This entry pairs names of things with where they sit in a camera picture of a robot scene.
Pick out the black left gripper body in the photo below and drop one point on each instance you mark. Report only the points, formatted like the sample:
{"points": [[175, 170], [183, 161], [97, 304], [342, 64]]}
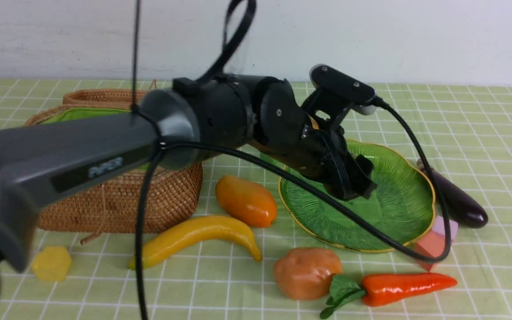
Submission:
{"points": [[287, 134]]}

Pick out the brown toy potato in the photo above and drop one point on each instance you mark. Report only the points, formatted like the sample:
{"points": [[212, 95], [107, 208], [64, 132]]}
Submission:
{"points": [[306, 273]]}

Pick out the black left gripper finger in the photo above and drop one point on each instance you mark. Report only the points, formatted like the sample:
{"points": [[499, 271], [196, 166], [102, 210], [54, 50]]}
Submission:
{"points": [[365, 185]]}

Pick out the woven rattan basket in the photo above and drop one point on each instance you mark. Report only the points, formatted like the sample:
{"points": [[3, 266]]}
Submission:
{"points": [[111, 207]]}

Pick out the orange toy carrot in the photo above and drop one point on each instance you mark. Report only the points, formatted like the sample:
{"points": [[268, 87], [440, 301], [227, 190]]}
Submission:
{"points": [[382, 289]]}

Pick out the yellow toy banana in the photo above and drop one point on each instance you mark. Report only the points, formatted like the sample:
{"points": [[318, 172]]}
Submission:
{"points": [[197, 230]]}

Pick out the black cable tie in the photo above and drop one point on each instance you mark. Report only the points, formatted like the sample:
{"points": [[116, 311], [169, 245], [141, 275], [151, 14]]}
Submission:
{"points": [[136, 30]]}

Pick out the green leaf glass plate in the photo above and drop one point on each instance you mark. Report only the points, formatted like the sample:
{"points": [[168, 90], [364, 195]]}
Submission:
{"points": [[402, 206]]}

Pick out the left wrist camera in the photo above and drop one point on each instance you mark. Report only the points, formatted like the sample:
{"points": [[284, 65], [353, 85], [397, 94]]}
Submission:
{"points": [[336, 94]]}

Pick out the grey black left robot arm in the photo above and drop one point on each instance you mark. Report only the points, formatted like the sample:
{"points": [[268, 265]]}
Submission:
{"points": [[184, 125]]}

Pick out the orange toy mango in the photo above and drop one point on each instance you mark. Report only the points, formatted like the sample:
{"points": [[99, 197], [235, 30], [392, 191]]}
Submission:
{"points": [[246, 201]]}

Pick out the pink foam block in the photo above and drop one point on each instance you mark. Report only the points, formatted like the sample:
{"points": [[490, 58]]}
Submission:
{"points": [[431, 244]]}

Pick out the yellow foam block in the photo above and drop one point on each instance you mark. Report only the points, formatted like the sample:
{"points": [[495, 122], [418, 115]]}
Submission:
{"points": [[52, 264]]}

